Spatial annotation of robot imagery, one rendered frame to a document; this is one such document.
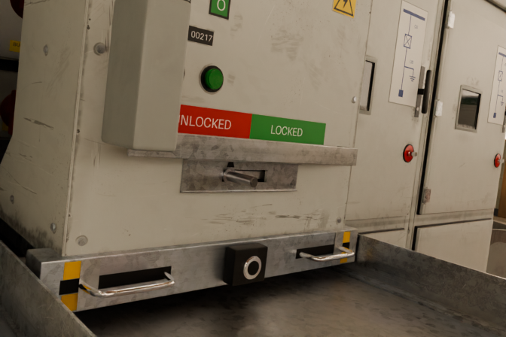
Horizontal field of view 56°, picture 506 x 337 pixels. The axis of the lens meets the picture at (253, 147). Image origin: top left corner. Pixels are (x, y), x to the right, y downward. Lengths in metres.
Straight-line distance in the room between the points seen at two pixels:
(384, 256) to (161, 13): 0.57
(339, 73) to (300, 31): 0.11
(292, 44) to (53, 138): 0.35
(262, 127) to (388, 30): 0.85
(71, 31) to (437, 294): 0.63
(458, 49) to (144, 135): 1.52
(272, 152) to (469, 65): 1.36
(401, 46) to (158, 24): 1.15
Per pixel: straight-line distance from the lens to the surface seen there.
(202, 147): 0.57
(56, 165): 0.58
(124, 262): 0.58
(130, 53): 0.46
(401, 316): 0.74
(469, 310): 0.80
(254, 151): 0.62
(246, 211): 0.68
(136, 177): 0.57
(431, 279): 0.82
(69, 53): 0.57
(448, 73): 1.79
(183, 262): 0.62
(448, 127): 1.82
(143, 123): 0.44
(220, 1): 0.64
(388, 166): 1.52
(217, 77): 0.61
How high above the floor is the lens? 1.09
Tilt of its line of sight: 3 degrees down
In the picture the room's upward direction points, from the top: 7 degrees clockwise
